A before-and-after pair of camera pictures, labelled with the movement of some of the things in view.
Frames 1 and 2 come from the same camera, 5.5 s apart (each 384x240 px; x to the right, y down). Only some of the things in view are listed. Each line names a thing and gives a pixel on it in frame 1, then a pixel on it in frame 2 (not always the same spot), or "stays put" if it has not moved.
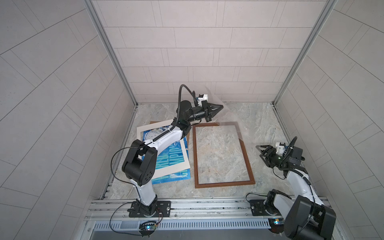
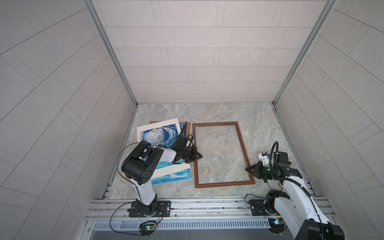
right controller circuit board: x=277 y=225 stays put
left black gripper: x=207 y=110 to x=193 y=149
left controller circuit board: x=148 y=225 stays put
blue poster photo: x=169 y=155 stays put
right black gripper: x=269 y=157 to x=257 y=170
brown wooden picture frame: x=223 y=184 stays put
